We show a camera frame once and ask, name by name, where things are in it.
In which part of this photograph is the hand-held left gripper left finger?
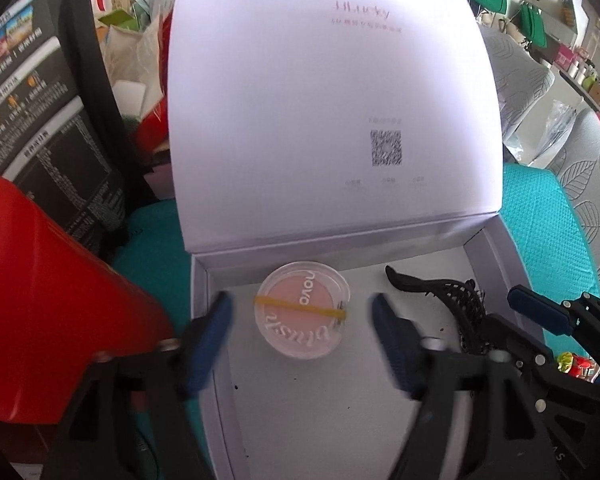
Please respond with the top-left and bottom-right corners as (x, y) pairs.
(42, 291), (235, 480)

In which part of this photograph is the clear plastic bag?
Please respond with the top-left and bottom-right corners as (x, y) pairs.
(505, 100), (578, 171)

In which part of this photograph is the teal bubble mat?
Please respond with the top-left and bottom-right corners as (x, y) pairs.
(112, 164), (600, 480)

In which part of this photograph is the row of jars and bottles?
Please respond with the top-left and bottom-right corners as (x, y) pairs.
(555, 42), (600, 121)

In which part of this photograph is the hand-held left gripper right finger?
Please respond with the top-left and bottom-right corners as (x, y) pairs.
(372, 294), (556, 480)

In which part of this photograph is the white gift box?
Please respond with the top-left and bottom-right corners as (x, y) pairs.
(167, 0), (511, 480)

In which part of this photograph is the thin yellow hair pin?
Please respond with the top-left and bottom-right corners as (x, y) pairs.
(254, 296), (348, 320)

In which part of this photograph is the black hair claw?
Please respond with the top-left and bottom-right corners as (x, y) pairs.
(385, 266), (486, 356)

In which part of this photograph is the black printed pouch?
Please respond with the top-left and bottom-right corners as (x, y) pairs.
(0, 0), (131, 261)

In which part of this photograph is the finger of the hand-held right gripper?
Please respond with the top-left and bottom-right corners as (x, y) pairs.
(482, 314), (600, 403)
(508, 285), (600, 361)

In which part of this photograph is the red bag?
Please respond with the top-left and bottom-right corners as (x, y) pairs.
(0, 176), (176, 423)

